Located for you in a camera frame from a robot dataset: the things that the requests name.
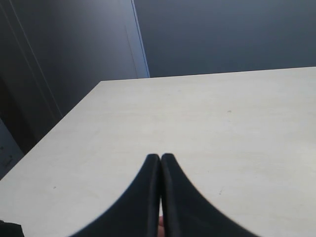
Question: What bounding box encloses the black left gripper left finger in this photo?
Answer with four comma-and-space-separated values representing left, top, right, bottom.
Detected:
73, 154, 161, 237

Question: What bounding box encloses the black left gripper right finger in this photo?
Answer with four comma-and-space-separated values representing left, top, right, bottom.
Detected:
161, 153, 256, 237

